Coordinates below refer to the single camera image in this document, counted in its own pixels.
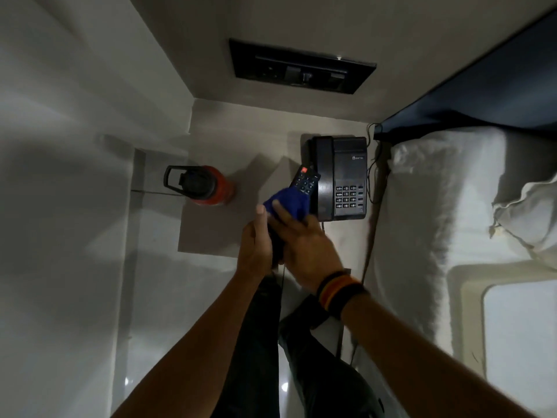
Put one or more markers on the person's left hand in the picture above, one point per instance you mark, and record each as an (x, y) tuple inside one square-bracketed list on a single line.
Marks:
[(254, 252)]

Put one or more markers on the person's right hand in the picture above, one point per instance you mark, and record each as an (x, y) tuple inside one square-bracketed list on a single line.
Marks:
[(307, 252)]

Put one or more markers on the person's right thumb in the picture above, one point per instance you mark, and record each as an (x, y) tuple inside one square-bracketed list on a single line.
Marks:
[(283, 215)]

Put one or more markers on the person's left thumb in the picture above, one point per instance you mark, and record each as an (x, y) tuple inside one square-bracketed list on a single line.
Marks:
[(261, 215)]

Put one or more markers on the blue cleaning cloth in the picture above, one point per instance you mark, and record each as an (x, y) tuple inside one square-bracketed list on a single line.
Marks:
[(289, 202)]

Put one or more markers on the black remote control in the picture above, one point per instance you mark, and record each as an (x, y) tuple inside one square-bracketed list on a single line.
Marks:
[(307, 180)]

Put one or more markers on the person's left forearm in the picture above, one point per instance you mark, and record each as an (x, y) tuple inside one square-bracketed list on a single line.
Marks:
[(196, 348)]

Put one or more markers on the person's right forearm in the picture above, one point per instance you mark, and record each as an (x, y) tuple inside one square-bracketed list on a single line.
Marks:
[(435, 361)]

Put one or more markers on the red bottle with black lid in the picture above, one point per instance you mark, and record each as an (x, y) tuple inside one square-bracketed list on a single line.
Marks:
[(211, 187)]

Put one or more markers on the black desk telephone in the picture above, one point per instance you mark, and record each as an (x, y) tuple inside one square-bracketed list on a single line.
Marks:
[(343, 178)]

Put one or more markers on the striped wristbands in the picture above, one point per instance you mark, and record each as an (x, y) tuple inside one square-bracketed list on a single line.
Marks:
[(341, 293)]

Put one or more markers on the person's dark trousers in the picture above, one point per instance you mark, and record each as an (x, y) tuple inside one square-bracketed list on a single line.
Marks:
[(256, 365)]

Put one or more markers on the white bed mattress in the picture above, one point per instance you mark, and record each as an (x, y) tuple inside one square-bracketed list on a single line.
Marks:
[(439, 221)]

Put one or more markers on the dark blue headboard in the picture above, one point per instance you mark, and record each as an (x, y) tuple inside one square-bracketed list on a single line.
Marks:
[(474, 86)]

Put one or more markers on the white pillow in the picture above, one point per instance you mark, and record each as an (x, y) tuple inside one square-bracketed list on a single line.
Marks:
[(528, 217)]

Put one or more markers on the white rectangular tray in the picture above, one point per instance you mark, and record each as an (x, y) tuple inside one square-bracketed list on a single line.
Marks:
[(513, 335)]

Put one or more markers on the black wall switch panel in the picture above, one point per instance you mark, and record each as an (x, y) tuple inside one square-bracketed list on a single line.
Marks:
[(300, 67)]

